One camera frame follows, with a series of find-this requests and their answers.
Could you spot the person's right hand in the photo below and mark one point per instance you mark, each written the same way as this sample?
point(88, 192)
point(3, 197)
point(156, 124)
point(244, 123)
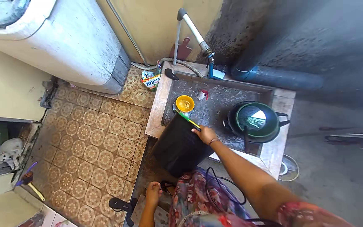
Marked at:
point(207, 135)

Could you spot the person's left hand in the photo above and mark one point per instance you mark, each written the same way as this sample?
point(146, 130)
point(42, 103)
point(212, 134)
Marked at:
point(153, 193)

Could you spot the person's right fingers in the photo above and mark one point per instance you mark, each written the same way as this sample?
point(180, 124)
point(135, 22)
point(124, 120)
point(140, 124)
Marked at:
point(196, 131)

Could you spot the person's left fingers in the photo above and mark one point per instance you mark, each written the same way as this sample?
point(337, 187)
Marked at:
point(157, 187)

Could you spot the green and yellow slim tool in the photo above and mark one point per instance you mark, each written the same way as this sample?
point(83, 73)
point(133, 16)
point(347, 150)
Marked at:
point(184, 117)

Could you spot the white pipe with grey elbow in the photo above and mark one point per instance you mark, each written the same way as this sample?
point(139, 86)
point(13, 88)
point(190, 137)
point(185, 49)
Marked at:
point(194, 29)

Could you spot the person's left forearm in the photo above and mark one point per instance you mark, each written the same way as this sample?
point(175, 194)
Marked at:
point(147, 216)

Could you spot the small metal plate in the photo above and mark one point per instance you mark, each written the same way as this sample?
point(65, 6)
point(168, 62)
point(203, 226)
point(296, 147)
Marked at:
point(190, 113)

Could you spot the yellow bowl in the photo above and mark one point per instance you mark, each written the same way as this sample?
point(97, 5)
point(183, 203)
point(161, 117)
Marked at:
point(185, 104)

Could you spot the red and white cup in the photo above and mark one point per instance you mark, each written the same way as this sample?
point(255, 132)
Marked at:
point(203, 95)

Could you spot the black slipper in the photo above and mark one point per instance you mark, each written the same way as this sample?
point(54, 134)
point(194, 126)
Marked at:
point(120, 204)

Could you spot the tiled wash basin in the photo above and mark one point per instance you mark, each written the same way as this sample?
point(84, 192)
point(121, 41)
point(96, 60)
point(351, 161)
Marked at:
point(158, 110)

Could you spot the person's body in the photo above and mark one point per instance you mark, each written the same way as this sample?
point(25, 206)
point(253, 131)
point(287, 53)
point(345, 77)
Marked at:
point(203, 205)

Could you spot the white and blue packet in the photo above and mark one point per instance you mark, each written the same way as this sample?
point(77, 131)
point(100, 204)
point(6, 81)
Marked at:
point(218, 74)

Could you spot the black curved object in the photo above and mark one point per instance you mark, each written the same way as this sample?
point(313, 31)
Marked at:
point(170, 74)

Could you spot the blue tap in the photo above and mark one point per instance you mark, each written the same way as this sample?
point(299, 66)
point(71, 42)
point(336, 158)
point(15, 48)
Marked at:
point(211, 69)

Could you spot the green white detergent packet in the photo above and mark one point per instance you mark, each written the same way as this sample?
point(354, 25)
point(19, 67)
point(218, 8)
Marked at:
point(151, 82)

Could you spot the dark green round pot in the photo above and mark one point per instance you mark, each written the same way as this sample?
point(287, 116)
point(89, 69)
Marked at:
point(269, 132)

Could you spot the dark red cutting board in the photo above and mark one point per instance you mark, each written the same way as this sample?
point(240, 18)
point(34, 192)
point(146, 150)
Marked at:
point(183, 51)

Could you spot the thin grey upright pipe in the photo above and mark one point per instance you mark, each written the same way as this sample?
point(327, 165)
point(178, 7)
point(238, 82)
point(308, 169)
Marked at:
point(176, 45)

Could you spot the thick grey drain pipe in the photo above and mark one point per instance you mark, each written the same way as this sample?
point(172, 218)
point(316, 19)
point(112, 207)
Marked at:
point(282, 77)

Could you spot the round transparent basin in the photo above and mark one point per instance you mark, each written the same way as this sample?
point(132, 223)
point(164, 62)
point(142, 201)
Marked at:
point(291, 175)

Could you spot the large white appliance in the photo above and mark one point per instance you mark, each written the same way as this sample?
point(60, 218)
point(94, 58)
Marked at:
point(74, 47)

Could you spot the white dog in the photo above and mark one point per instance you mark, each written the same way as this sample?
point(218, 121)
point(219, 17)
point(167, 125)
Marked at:
point(13, 148)

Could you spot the long metal rod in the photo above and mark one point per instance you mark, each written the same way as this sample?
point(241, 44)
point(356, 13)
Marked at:
point(354, 135)

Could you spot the thin grey wall pipe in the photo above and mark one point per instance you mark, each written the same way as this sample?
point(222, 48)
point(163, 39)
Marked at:
point(127, 32)

